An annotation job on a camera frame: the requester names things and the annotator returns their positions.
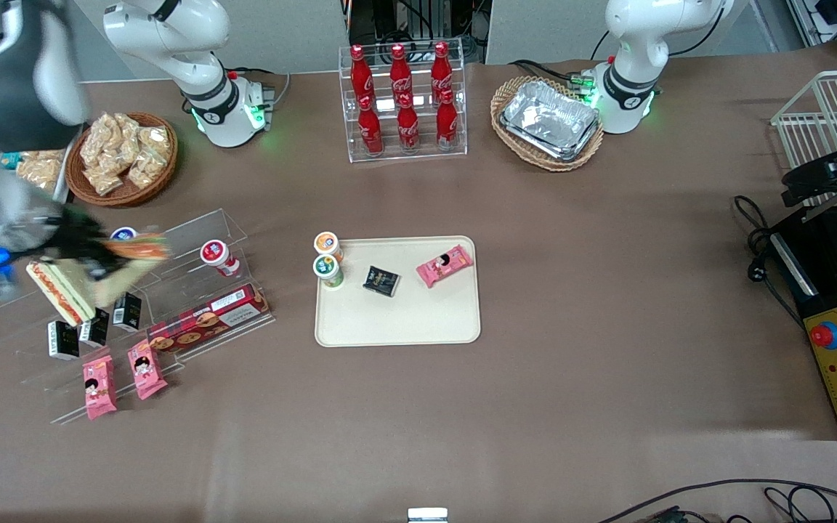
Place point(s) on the cup with orange lid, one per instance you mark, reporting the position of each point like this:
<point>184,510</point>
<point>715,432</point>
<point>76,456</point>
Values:
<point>328,245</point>

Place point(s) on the small black carton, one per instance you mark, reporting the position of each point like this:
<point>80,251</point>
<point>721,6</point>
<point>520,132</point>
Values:
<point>95,328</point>
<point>127,311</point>
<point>62,340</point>

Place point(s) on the black equipment rack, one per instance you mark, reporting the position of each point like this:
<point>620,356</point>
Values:
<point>418,25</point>

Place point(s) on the cup with red lid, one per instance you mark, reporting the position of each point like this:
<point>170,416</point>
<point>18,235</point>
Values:
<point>219,257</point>

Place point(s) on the aluminium frame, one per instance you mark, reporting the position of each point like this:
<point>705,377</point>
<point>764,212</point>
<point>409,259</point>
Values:
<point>836,22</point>

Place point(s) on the stack of foil containers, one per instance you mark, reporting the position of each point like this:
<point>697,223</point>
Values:
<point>551,120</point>

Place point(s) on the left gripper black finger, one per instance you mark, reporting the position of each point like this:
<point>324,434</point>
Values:
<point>802,190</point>

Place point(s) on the small silver device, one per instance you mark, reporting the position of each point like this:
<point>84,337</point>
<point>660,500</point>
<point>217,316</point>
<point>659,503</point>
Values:
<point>427,515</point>

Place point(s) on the cup with blue lid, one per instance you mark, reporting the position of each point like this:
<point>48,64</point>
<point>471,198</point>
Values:
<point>123,234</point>

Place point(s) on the cup with green lid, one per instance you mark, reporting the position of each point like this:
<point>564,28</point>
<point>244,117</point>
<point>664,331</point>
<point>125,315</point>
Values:
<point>328,270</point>

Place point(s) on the cream plastic tray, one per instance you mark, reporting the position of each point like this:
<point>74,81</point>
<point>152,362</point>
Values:
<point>397,312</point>

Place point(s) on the clear acrylic bottle rack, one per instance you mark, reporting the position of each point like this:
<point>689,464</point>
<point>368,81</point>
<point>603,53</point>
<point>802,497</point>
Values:
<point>404,149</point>

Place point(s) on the pink snack packet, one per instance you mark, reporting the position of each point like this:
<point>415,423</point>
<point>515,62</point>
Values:
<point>146,369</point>
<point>445,265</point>
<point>99,387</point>

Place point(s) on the clear bag of snacks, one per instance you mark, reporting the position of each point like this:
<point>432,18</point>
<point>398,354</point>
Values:
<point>157,139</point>
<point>131,131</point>
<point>144,168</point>
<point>99,138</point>
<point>102,180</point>

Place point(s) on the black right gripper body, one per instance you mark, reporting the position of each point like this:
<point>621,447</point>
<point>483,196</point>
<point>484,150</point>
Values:
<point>74,234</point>

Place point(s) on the red cola bottle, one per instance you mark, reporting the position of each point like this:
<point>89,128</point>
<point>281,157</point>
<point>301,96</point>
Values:
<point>398,71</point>
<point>370,127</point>
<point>407,125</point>
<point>441,70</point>
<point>358,73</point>
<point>447,122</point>

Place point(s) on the light wicker basket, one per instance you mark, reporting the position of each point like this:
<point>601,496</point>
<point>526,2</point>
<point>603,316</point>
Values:
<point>546,156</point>

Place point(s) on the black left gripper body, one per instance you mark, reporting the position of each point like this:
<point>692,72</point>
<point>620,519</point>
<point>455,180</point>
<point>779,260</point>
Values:
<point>819,174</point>

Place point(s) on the black snack packet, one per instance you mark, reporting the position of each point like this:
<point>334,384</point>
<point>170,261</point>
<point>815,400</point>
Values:
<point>381,280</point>

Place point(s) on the dark wicker basket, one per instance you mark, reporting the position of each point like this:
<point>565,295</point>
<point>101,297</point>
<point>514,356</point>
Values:
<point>124,192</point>

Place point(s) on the red cookie box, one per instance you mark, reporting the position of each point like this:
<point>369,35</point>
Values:
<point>208,319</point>

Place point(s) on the clear acrylic tiered shelf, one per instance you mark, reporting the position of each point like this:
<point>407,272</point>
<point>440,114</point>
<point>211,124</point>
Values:
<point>193,232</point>

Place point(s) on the black appliance with yellow panel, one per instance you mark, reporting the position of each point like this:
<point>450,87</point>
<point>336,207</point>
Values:
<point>836,349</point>

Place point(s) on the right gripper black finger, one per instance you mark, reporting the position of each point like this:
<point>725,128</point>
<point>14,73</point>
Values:
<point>115,270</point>
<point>117,245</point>

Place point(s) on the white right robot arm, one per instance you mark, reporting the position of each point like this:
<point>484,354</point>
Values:
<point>11,94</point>

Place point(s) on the triangle sandwich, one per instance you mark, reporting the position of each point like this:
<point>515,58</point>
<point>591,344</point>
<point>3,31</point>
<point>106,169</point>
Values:
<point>59,290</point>
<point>141,250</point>

